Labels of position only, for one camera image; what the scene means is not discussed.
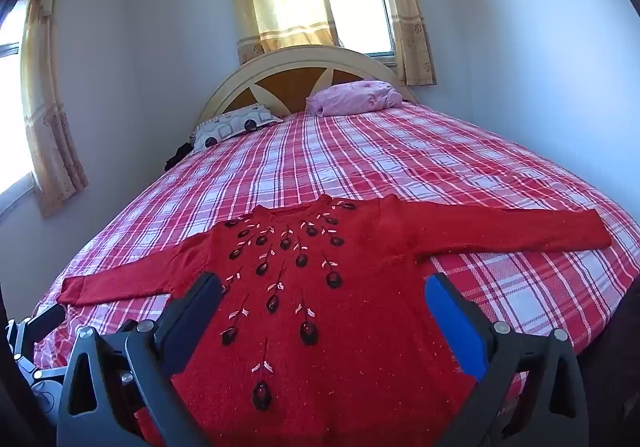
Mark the pink floral pillow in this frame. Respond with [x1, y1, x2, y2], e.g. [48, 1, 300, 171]
[306, 81, 405, 117]

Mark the grey patterned pillow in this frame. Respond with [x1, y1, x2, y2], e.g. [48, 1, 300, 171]
[192, 104, 285, 153]

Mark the cream and wooden headboard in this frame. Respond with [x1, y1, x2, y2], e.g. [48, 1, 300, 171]
[196, 46, 420, 128]

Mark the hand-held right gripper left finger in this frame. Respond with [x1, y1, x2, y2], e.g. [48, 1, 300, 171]
[57, 271, 223, 447]

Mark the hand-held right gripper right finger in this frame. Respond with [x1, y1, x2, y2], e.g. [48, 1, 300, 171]
[424, 272, 591, 447]

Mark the red knitted sweater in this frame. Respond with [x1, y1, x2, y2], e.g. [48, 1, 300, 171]
[57, 194, 613, 447]

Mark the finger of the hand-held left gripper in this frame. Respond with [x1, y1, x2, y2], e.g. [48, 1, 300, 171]
[21, 303, 67, 344]

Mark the dark cloth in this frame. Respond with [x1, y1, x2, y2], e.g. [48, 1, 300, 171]
[164, 141, 196, 172]

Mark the bed with red plaid sheet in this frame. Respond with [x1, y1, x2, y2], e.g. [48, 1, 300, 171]
[32, 102, 640, 428]

